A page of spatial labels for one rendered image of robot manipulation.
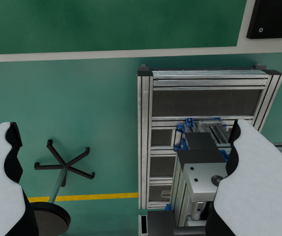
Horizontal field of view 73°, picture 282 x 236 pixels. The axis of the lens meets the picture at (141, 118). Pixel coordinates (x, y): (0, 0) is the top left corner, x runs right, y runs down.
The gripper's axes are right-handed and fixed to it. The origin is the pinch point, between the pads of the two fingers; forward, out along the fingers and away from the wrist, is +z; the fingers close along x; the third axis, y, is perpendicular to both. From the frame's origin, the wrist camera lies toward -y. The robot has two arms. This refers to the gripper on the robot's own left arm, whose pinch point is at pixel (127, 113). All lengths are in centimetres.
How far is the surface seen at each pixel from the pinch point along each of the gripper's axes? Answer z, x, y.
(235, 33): 40.2, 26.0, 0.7
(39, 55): 40.4, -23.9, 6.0
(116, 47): 40.2, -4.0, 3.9
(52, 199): 77, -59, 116
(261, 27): 38.2, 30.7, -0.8
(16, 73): 115, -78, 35
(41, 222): 59, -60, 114
